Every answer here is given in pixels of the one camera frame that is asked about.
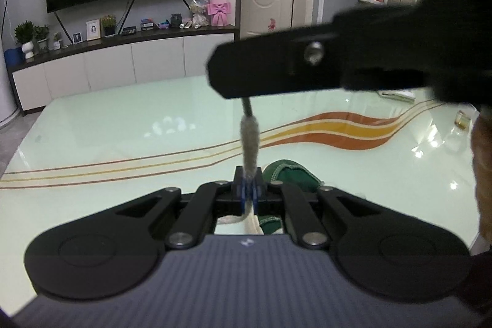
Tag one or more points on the small plastic cup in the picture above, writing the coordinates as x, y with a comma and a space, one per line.
462, 120

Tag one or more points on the white TV cabinet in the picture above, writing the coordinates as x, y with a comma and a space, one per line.
116, 62

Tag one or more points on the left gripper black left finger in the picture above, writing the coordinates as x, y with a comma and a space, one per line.
112, 251

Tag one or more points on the potted plant in white pot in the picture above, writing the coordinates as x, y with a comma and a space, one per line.
24, 33

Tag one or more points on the white framed photo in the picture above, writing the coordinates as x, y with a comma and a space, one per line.
93, 29

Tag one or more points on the small green plant black pot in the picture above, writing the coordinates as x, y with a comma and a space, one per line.
109, 25

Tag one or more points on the green canvas sneaker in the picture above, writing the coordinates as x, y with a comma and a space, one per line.
291, 172

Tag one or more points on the white shoelace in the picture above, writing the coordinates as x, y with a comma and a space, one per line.
249, 186

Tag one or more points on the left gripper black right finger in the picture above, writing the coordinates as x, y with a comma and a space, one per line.
380, 250

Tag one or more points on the white standing air conditioner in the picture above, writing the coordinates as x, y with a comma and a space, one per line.
8, 106

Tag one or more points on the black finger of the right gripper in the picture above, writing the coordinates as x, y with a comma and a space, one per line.
360, 50

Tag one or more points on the flower bouquet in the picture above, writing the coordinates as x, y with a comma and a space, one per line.
199, 10

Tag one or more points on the yellow white folded cloth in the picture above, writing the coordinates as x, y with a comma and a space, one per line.
402, 95

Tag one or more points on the person's right hand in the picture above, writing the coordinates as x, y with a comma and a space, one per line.
481, 149

